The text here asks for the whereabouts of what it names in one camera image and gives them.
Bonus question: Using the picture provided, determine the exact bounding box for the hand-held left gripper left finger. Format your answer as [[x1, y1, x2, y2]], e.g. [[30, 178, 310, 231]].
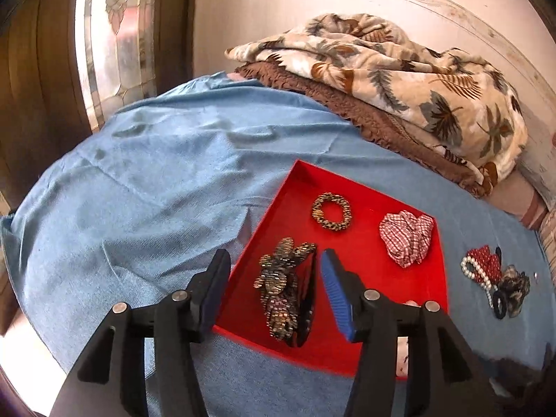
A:
[[52, 248, 232, 417]]

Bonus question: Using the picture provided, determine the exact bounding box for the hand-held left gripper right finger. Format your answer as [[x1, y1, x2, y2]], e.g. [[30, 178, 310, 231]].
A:
[[320, 248, 496, 417]]

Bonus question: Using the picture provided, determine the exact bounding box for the red tray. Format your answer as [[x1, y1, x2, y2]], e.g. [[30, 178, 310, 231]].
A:
[[213, 159, 449, 381]]

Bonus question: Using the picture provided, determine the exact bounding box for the sequined bow hair clip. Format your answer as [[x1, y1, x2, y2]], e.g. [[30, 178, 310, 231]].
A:
[[253, 237, 318, 348]]

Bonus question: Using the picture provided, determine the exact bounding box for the white floral scrunchie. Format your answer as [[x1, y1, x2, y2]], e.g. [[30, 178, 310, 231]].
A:
[[394, 299, 424, 378]]

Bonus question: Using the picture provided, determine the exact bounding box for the red dotted scrunchie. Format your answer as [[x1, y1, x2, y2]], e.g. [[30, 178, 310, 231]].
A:
[[467, 245, 504, 289]]

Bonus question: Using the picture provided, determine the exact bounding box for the black hair tie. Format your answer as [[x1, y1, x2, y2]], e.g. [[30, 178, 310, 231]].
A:
[[492, 291, 509, 320]]

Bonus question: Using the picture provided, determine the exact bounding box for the grey patterned scrunchie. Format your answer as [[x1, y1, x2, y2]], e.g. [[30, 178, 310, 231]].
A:
[[497, 265, 531, 318]]

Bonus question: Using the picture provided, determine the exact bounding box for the red checkered scrunchie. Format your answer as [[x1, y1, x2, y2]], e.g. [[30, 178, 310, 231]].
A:
[[379, 210, 435, 269]]

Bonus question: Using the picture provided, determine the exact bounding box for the blue bed sheet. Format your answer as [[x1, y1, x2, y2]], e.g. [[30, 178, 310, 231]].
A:
[[0, 72, 548, 417]]

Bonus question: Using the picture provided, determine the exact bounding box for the brown ruffled blanket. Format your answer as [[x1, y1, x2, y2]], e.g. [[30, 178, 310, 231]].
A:
[[235, 62, 496, 198]]

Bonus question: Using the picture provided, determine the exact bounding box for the pink pillow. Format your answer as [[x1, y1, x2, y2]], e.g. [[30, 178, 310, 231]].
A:
[[491, 169, 550, 231]]

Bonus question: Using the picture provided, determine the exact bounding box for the patterned cushion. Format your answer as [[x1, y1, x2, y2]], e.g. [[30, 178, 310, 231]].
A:
[[536, 213, 556, 287]]

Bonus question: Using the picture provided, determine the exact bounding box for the leaf print blanket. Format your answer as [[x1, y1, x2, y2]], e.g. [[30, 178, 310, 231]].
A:
[[224, 13, 528, 183]]

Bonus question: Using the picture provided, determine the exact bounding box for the stained glass window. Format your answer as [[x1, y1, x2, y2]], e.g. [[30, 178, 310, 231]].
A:
[[74, 0, 161, 135]]

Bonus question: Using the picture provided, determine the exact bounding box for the brown beaded bracelet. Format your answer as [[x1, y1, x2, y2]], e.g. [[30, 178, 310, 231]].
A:
[[311, 192, 352, 232]]

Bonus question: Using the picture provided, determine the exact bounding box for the wooden door frame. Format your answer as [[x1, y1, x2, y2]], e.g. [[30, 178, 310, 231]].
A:
[[0, 0, 94, 213]]

